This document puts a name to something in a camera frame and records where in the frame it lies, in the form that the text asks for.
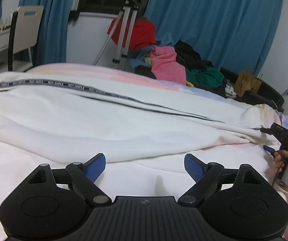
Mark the red garment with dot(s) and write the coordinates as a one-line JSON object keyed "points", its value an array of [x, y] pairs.
{"points": [[143, 34]]}

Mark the left blue curtain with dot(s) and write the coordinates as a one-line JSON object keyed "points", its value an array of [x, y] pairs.
{"points": [[52, 38]]}

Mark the blue curtain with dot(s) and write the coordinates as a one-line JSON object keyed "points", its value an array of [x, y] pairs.
{"points": [[52, 38], [232, 34]]}

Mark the white garment steamer stand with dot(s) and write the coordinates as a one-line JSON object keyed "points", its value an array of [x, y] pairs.
{"points": [[127, 16]]}

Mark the pink garment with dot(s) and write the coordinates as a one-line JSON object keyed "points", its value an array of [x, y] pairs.
{"points": [[165, 66]]}

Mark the brown paper bag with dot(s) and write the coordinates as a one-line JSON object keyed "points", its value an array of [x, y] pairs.
{"points": [[246, 82]]}

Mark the white sweatpants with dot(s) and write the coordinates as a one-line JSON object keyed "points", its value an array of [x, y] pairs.
{"points": [[143, 132]]}

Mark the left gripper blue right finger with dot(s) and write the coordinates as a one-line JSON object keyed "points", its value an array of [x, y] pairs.
{"points": [[206, 178]]}

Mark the black armchair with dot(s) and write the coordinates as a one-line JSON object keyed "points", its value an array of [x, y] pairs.
{"points": [[265, 95]]}

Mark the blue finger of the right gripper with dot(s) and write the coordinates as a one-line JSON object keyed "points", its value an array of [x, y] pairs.
{"points": [[268, 149]]}

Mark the green garment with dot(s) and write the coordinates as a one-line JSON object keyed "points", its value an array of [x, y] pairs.
{"points": [[207, 78]]}

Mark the right blue curtain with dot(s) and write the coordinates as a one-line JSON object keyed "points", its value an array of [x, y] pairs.
{"points": [[232, 34]]}

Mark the white and black chair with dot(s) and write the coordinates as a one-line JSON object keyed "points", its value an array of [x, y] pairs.
{"points": [[23, 35]]}

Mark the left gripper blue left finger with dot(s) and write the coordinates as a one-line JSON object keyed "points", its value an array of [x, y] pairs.
{"points": [[83, 177]]}

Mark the black garment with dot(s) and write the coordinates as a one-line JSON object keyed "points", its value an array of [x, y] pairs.
{"points": [[189, 58]]}

